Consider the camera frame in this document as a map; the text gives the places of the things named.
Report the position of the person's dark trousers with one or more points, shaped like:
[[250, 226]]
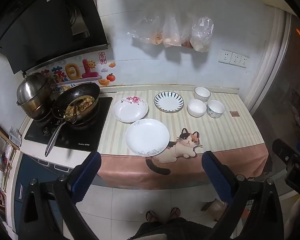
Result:
[[170, 230]]

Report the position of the white bowl blue pattern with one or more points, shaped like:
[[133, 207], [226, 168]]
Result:
[[215, 108]]

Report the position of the white plate pink floral print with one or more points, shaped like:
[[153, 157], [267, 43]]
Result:
[[130, 111]]

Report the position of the clear plastic bag red contents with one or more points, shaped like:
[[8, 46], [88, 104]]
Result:
[[186, 42]]

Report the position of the stainless steel pot with lid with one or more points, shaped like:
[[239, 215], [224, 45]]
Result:
[[32, 92]]

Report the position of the stir-fried food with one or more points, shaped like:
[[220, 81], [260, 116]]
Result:
[[81, 106]]

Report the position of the person's right foot in sandal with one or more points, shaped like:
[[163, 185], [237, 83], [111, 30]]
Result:
[[174, 213]]

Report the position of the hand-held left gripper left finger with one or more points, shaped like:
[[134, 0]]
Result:
[[87, 173]]

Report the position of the black range hood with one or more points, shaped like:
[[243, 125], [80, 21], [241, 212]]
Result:
[[40, 30]]

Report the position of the person's foot in sandal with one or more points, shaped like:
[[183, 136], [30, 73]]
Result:
[[174, 213], [151, 216]]

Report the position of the white plate grey pattern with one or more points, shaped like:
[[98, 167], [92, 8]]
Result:
[[147, 137]]

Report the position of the white ribbed door frame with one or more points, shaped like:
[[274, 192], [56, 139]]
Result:
[[272, 55]]

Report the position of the white wall socket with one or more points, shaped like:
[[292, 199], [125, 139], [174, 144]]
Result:
[[235, 59], [244, 61], [225, 56]]

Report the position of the wooden shelf unit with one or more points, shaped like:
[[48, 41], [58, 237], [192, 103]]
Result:
[[0, 155]]

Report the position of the white ceramic bowl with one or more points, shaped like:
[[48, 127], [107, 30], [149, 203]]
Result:
[[196, 108], [202, 93]]

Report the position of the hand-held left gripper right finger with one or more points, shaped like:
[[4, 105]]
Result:
[[216, 177]]

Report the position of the striped cat print tablecloth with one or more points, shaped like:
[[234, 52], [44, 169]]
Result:
[[227, 135]]

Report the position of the blue kitchen cabinet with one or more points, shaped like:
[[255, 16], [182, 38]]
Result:
[[30, 172]]

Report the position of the white plate blue striped rim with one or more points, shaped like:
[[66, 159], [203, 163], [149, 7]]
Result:
[[169, 101]]

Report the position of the glass door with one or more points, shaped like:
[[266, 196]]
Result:
[[285, 92]]

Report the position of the black glass gas stove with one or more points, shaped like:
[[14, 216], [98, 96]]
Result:
[[90, 135]]

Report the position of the person's left foot in sandal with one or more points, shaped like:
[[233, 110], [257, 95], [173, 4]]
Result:
[[151, 216]]

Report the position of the small cardboard box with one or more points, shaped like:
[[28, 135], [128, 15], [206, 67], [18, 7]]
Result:
[[215, 208]]

